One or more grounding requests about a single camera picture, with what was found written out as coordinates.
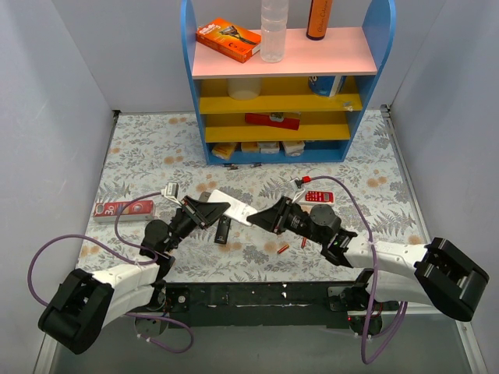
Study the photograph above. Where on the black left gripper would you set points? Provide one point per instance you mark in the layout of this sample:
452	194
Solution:
193	212

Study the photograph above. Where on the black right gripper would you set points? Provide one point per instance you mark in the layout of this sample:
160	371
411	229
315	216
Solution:
281	214

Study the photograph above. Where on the black remote control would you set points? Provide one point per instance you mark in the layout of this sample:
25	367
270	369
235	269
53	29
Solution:
223	228

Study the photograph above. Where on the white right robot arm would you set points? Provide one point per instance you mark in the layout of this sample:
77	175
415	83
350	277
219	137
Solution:
437	274

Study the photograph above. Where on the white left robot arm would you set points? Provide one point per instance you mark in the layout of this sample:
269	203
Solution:
86	302

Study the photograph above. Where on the grey remote control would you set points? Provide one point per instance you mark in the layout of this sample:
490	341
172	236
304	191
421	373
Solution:
204	196

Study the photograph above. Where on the red white remote control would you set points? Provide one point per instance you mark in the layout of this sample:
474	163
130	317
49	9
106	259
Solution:
314	197

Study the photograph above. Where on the red toothpaste box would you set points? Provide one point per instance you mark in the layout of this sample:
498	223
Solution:
143	210

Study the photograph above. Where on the yellow tissue pack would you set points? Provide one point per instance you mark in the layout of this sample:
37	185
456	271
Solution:
224	151

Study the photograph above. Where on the white tissue pack middle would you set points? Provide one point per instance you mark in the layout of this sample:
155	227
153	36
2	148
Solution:
269	147

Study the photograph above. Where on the floral table mat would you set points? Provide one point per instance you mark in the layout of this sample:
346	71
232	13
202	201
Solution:
148	151

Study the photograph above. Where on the white tissue pack right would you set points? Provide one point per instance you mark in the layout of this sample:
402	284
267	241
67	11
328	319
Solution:
293	148

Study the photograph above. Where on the red flat box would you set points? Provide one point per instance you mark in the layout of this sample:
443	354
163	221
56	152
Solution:
280	120

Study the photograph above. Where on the blue shelf unit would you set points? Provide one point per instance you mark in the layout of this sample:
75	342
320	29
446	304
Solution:
326	128

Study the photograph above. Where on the white plastic cup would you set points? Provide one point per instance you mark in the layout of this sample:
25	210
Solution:
243	89

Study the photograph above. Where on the small clip on shelf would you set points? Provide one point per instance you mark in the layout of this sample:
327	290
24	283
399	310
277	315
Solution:
348	106

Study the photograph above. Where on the blue white can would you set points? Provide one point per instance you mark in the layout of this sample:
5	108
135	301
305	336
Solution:
326	86

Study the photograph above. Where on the orange razor box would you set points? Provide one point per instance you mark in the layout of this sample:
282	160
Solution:
229	39

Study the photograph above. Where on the clear plastic bottle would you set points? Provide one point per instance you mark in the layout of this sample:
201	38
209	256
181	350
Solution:
274	17

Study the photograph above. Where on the orange cologne bottle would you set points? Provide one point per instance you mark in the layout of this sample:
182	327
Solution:
319	15

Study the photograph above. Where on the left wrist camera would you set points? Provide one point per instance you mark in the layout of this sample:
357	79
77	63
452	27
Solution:
170	192

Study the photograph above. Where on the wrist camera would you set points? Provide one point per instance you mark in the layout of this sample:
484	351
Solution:
299	186
170	192

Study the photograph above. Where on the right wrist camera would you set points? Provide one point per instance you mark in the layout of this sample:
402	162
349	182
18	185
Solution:
299	186

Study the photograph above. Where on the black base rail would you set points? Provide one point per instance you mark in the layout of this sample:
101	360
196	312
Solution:
318	303

